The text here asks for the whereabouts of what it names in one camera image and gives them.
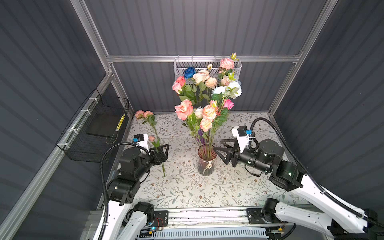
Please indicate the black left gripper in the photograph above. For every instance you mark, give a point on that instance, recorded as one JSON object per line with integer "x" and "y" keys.
{"x": 162, "y": 156}

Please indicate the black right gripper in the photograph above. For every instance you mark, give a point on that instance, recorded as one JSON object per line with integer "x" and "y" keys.
{"x": 232, "y": 152}

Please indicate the pink tulip stem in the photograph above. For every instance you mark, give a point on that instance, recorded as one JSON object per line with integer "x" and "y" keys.
{"x": 156, "y": 144}

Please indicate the red glass vase with ribbon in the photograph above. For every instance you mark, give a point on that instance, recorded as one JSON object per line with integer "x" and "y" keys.
{"x": 206, "y": 164}

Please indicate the blue purple glass vase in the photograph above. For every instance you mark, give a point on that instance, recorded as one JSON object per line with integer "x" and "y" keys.
{"x": 200, "y": 139}

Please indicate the large pink rose stem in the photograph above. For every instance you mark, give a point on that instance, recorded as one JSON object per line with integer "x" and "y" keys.
{"x": 185, "y": 112}

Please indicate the white rose with green leaves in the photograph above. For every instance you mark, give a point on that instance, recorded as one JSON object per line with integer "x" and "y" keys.
{"x": 198, "y": 113}

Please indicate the peach peony spray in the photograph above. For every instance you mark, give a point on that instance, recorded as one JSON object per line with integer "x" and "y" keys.
{"x": 208, "y": 127}

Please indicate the magenta rose stem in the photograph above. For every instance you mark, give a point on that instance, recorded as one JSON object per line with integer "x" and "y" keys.
{"x": 228, "y": 104}

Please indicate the light pink rose stem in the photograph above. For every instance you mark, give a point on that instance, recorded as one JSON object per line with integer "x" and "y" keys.
{"x": 185, "y": 92}

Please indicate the white lisianthus spray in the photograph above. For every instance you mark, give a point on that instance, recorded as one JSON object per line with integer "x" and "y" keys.
{"x": 220, "y": 95}

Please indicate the white peony spray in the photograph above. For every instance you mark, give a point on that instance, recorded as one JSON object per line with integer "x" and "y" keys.
{"x": 205, "y": 81}

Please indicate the blue rose stem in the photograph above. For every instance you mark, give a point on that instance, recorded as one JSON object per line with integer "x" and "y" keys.
{"x": 189, "y": 73}

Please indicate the pink red rose stem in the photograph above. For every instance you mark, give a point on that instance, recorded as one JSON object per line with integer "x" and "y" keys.
{"x": 195, "y": 88}

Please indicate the pink cream peony spray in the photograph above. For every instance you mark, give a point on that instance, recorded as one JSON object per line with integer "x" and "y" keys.
{"x": 227, "y": 70}

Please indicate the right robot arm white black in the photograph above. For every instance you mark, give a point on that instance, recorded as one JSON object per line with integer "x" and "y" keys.
{"x": 336, "y": 218}

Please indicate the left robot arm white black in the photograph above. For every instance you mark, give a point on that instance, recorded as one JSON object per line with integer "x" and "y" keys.
{"x": 121, "y": 220}

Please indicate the floral table cloth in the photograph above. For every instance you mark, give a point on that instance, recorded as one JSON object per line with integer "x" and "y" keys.
{"x": 178, "y": 183}

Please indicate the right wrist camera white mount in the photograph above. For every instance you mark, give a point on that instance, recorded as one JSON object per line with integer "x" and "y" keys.
{"x": 244, "y": 136}

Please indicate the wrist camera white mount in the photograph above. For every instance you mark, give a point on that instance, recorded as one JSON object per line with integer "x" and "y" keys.
{"x": 244, "y": 136}
{"x": 141, "y": 140}

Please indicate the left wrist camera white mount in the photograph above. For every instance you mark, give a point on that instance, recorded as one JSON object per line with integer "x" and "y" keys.
{"x": 141, "y": 140}

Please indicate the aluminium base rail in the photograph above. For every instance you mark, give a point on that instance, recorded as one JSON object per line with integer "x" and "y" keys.
{"x": 180, "y": 218}

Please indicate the black wire mesh basket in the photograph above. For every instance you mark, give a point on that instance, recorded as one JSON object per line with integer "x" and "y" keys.
{"x": 93, "y": 130}

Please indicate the white wire mesh basket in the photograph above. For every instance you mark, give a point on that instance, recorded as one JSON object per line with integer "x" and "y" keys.
{"x": 181, "y": 64}

